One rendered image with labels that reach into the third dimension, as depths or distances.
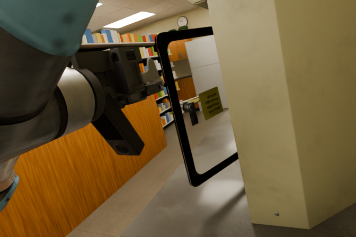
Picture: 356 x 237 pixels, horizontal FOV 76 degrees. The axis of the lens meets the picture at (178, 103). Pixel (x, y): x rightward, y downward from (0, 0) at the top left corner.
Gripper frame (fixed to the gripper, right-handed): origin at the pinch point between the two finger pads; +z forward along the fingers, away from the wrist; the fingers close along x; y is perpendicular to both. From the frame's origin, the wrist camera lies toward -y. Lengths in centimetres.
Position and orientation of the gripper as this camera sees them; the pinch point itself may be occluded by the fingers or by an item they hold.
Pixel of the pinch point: (157, 85)
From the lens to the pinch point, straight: 45.8
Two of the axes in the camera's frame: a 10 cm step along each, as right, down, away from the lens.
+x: -8.9, 1.4, 4.4
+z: 4.0, -2.5, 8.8
